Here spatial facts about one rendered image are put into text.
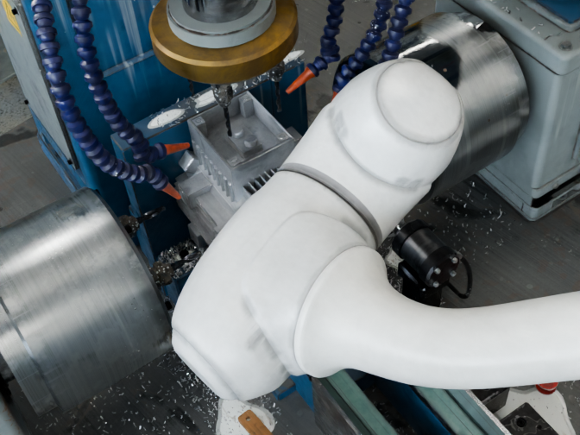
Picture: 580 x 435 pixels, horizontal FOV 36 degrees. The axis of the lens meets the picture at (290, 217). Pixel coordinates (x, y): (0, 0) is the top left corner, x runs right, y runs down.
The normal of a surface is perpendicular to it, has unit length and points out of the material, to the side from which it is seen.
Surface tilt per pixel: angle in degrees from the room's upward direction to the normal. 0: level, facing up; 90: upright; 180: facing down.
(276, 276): 16
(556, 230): 0
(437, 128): 42
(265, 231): 11
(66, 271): 24
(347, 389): 0
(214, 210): 0
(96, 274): 32
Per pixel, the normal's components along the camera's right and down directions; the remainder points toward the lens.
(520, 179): -0.83, 0.46
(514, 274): -0.07, -0.64
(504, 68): 0.30, -0.11
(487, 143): 0.55, 0.55
